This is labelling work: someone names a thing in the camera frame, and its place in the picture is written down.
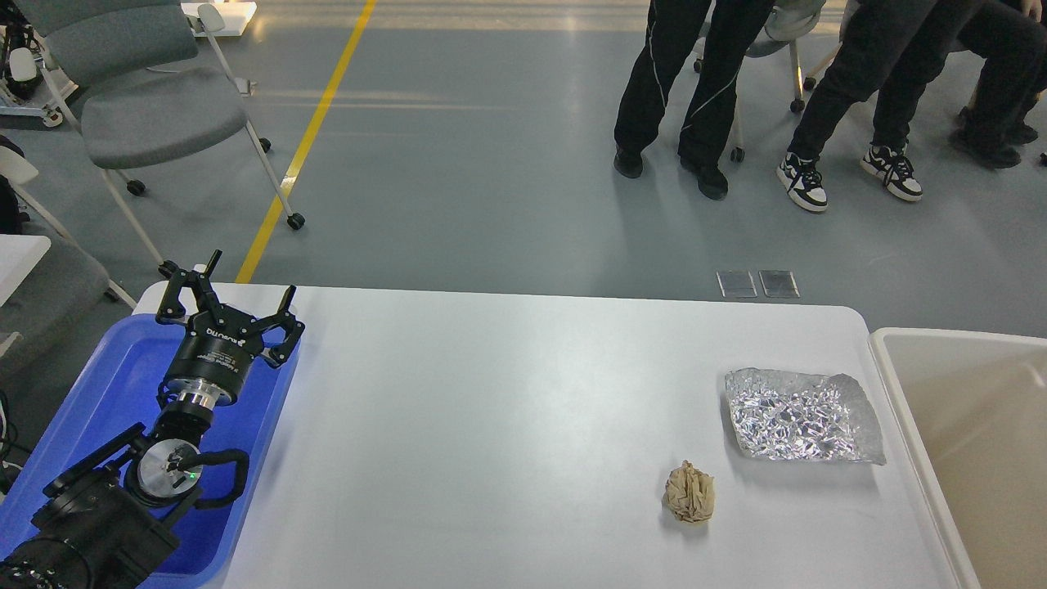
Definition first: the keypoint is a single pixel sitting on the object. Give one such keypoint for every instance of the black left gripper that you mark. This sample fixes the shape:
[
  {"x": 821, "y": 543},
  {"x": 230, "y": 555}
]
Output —
[{"x": 208, "y": 360}]

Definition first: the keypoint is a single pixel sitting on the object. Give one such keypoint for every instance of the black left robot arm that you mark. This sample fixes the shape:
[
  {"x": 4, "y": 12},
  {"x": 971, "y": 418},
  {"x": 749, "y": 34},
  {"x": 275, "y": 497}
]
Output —
[{"x": 145, "y": 475}]

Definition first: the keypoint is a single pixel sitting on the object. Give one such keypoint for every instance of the blue plastic tray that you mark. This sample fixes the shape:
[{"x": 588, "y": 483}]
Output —
[{"x": 117, "y": 389}]

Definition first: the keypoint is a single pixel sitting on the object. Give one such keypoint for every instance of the grey chair far left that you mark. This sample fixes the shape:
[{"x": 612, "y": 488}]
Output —
[{"x": 62, "y": 288}]

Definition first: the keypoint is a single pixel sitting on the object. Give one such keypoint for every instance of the white small table edge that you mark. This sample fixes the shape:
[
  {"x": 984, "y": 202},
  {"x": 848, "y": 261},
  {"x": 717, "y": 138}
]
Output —
[{"x": 20, "y": 254}]

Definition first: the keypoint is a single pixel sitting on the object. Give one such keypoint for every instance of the grey office chair left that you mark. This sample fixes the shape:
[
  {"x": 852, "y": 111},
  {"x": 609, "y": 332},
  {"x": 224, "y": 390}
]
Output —
[{"x": 127, "y": 126}]

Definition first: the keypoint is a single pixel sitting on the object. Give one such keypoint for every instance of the crumpled brown paper ball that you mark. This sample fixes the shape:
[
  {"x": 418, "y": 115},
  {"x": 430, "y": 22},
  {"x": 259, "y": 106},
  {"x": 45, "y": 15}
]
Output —
[{"x": 690, "y": 494}]

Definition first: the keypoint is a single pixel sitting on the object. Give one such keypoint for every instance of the left metal floor plate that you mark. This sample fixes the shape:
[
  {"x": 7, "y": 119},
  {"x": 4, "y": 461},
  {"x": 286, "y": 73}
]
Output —
[{"x": 736, "y": 284}]

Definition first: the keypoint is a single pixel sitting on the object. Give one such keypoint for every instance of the metal floor plate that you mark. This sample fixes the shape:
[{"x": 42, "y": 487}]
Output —
[
  {"x": 779, "y": 284},
  {"x": 736, "y": 284}
]

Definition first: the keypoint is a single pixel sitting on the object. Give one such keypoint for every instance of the right metal floor plate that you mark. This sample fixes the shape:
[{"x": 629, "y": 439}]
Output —
[{"x": 779, "y": 284}]

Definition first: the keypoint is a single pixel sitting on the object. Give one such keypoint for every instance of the crumpled aluminium foil sheet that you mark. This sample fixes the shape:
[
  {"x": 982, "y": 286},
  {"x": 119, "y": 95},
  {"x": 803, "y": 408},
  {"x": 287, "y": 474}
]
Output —
[{"x": 789, "y": 416}]

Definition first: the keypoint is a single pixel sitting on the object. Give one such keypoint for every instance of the grey chair top right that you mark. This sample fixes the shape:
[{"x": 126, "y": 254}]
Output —
[{"x": 787, "y": 23}]

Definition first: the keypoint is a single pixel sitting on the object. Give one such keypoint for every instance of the person with white sneakers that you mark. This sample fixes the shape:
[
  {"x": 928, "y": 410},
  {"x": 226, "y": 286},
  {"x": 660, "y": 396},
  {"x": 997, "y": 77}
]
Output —
[{"x": 891, "y": 50}]

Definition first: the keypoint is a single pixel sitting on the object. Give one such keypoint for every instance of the beige plastic bin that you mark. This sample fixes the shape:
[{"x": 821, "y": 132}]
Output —
[{"x": 972, "y": 410}]

